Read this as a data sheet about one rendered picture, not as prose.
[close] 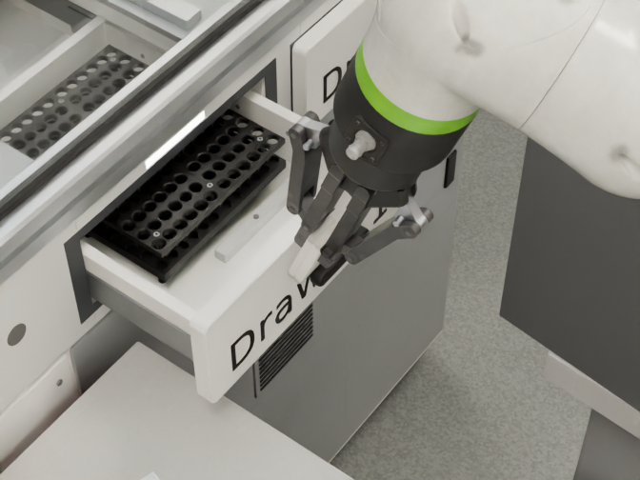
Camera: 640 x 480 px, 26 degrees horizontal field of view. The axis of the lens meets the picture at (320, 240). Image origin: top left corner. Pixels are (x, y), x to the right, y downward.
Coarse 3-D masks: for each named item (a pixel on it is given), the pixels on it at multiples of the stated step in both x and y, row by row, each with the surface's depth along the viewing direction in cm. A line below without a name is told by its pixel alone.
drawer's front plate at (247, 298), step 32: (288, 224) 119; (256, 256) 117; (288, 256) 118; (224, 288) 114; (256, 288) 116; (288, 288) 121; (320, 288) 128; (192, 320) 112; (224, 320) 114; (256, 320) 119; (288, 320) 125; (192, 352) 116; (224, 352) 117; (256, 352) 122; (224, 384) 120
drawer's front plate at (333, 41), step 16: (352, 0) 138; (368, 0) 139; (336, 16) 137; (352, 16) 138; (368, 16) 141; (320, 32) 135; (336, 32) 137; (352, 32) 140; (304, 48) 134; (320, 48) 135; (336, 48) 138; (352, 48) 141; (304, 64) 135; (320, 64) 137; (336, 64) 140; (304, 80) 136; (320, 80) 139; (336, 80) 142; (304, 96) 138; (320, 96) 140; (304, 112) 140; (320, 112) 142
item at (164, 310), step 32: (256, 96) 134; (288, 128) 133; (288, 160) 136; (96, 256) 121; (192, 256) 129; (96, 288) 123; (128, 288) 120; (160, 288) 126; (192, 288) 126; (160, 320) 119
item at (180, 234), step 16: (256, 144) 129; (272, 144) 129; (240, 160) 128; (224, 176) 127; (240, 176) 127; (208, 192) 125; (192, 208) 124; (208, 208) 124; (176, 224) 123; (192, 224) 123; (160, 240) 122; (176, 240) 122; (160, 256) 121
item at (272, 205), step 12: (276, 192) 132; (264, 204) 131; (276, 204) 131; (252, 216) 130; (264, 216) 130; (240, 228) 129; (252, 228) 129; (228, 240) 128; (240, 240) 128; (216, 252) 128; (228, 252) 127
